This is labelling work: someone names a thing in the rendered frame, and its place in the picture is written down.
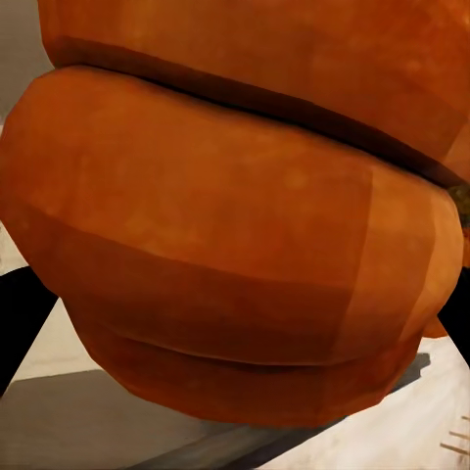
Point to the pumpkin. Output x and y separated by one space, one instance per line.
250 208
435 329

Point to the cabinet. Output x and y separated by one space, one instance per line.
62 410

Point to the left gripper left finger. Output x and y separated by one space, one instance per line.
25 304

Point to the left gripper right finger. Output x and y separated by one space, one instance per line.
455 315

